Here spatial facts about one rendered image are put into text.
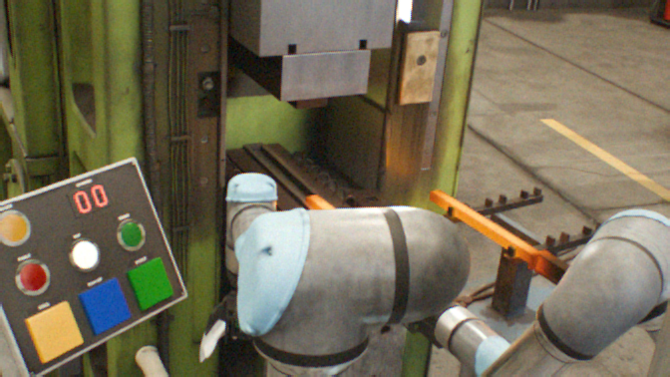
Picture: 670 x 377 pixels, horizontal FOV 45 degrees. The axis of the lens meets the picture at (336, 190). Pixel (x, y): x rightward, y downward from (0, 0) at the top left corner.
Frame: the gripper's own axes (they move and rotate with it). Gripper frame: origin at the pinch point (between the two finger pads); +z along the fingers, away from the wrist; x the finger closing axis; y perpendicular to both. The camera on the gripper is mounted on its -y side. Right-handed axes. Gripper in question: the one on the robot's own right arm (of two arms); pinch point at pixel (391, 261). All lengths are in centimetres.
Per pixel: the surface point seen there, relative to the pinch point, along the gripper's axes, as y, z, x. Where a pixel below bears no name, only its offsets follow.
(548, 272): 8.7, -4.6, 37.3
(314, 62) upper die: -33.0, 26.2, -4.7
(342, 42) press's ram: -36.6, 26.1, 1.4
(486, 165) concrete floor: 99, 225, 212
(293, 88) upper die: -28.1, 26.4, -9.1
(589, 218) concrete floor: 102, 150, 221
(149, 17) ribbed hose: -41, 38, -34
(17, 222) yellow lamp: -16, 11, -65
